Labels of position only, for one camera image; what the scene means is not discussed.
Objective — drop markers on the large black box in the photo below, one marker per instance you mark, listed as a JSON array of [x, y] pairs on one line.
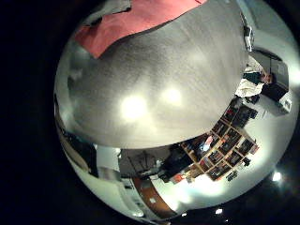
[[276, 84]]

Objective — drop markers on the seated person in white coat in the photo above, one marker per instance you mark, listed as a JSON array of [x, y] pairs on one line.
[[250, 81]]

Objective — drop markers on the dark low table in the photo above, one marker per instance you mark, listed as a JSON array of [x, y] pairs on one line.
[[140, 162]]

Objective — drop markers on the white and black camera device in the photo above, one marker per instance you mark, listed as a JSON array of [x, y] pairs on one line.
[[248, 37]]

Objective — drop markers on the dark partition panel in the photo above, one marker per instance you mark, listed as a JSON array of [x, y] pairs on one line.
[[84, 153]]

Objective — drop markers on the wooden cubby shelf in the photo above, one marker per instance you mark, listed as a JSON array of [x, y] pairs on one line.
[[225, 146]]

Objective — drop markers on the curved brown wooden panel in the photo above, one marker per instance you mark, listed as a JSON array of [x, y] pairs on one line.
[[153, 197]]

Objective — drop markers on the small white box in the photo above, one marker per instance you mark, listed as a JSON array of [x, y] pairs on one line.
[[285, 105]]

